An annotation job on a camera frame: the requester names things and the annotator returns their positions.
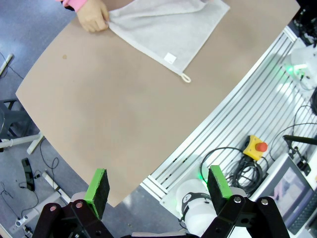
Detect monitor screen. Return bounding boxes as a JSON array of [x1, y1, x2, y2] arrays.
[[257, 153, 317, 235]]

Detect black flat floor object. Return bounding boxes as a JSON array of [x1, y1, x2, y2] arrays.
[[21, 158, 35, 191]]

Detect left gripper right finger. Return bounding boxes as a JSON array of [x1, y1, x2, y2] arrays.
[[201, 165, 292, 238]]

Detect person's right forearm pink sleeve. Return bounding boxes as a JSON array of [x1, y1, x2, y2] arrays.
[[55, 0, 88, 12]]

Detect coiled black cable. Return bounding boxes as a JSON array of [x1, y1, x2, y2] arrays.
[[200, 146, 270, 196]]

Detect yellow emergency stop button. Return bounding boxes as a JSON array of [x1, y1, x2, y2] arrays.
[[242, 135, 268, 161]]

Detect black camera stand pole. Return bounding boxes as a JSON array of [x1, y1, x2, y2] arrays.
[[282, 134, 317, 174]]

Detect aluminium slotted base plate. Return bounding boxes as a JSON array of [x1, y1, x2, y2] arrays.
[[140, 26, 298, 206]]

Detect white towel with loop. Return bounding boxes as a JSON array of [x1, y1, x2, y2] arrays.
[[106, 0, 231, 84]]

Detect black cable bundle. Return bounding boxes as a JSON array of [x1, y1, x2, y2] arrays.
[[293, 8, 317, 48]]

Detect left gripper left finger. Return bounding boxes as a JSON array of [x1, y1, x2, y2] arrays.
[[31, 168, 116, 238]]

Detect person's right hand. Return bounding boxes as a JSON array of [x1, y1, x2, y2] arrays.
[[76, 0, 110, 33]]

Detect white table leg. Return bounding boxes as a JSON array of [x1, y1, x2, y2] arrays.
[[0, 132, 45, 155]]

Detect grey metal frame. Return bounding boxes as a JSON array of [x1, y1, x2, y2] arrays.
[[0, 99, 33, 139]]

